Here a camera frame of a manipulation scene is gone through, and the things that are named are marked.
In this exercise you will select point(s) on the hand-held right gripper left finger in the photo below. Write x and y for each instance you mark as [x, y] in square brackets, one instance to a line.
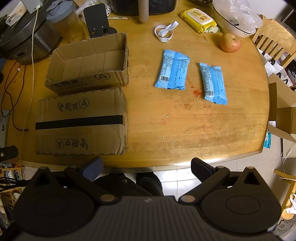
[93, 168]

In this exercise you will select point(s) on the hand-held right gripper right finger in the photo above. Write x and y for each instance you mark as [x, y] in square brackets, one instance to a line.
[201, 169]

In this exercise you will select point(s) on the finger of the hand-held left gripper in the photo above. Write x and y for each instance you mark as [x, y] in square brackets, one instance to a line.
[8, 153]

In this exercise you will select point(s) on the cardboard box lid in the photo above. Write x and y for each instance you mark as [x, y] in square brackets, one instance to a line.
[81, 129]

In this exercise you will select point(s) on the narrow blue packet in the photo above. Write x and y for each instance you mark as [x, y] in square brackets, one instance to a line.
[214, 83]

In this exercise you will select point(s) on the wide blue packet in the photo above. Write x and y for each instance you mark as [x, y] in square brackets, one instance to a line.
[172, 69]

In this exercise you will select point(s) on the cardboard box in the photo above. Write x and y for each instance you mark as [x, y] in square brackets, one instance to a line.
[92, 62]

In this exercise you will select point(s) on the brown cardboard carton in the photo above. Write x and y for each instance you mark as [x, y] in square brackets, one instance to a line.
[285, 115]

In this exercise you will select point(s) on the grey rice cooker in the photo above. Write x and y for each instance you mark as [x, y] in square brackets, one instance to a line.
[23, 39]

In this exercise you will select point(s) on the white paper bags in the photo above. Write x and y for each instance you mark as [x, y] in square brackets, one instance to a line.
[275, 67]

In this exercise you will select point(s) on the apple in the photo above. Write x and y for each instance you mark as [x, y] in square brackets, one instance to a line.
[230, 42]

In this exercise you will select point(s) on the bottle with grey lid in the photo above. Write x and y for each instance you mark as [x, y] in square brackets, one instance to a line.
[67, 25]

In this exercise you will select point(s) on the white elastic band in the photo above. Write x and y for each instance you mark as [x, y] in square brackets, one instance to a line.
[163, 32]

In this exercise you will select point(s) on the white bowl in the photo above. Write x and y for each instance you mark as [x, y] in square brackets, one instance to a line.
[233, 29]

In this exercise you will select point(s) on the black phone stand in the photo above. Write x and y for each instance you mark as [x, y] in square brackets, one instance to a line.
[96, 19]

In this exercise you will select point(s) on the yellow wet wipes pack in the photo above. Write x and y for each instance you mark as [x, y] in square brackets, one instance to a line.
[197, 19]

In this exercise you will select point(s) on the grey power adapter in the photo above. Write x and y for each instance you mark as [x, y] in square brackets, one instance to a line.
[31, 4]

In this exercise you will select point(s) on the wrapped chopsticks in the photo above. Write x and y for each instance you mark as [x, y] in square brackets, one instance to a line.
[119, 17]

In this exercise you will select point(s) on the wooden chair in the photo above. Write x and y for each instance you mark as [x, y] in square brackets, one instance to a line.
[275, 34]

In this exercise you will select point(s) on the clear plastic bag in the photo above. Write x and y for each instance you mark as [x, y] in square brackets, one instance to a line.
[242, 12]

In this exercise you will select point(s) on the cardboard tube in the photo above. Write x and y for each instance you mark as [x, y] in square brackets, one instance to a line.
[143, 11]

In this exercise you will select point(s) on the black appliance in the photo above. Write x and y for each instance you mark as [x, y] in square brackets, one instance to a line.
[143, 5]

